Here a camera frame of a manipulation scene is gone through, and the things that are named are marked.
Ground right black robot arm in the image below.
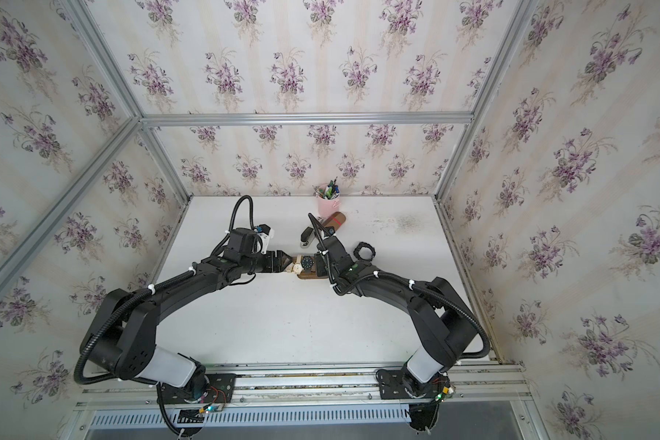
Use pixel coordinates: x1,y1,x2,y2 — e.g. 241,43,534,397
308,214,491,398

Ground black analog watch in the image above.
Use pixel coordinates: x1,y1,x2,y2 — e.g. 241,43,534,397
301,255,315,272

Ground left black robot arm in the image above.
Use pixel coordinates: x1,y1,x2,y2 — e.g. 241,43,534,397
73,221,293,399

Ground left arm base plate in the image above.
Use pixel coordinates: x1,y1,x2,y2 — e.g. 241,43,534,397
157,373,238,405

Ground black and beige stapler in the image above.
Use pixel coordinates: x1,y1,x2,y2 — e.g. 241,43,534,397
300,227,315,248

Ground black sport watch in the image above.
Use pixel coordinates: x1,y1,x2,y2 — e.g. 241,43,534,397
353,241,376,262

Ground pink pen bucket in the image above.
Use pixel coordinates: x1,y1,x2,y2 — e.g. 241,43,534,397
316,195,341,218

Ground wooden watch stand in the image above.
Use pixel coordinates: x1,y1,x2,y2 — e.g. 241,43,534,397
293,253,329,280

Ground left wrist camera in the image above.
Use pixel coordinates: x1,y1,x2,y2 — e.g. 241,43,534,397
254,224,274,254

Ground aluminium mounting rail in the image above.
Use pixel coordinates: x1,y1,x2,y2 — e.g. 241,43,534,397
60,361,547,439

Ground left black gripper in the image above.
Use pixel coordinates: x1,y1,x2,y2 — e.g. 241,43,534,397
240,249,293,276

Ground pens in bucket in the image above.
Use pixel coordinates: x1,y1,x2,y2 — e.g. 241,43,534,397
315,179,340,200

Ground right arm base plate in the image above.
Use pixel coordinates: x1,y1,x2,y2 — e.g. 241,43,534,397
375,368,455,402

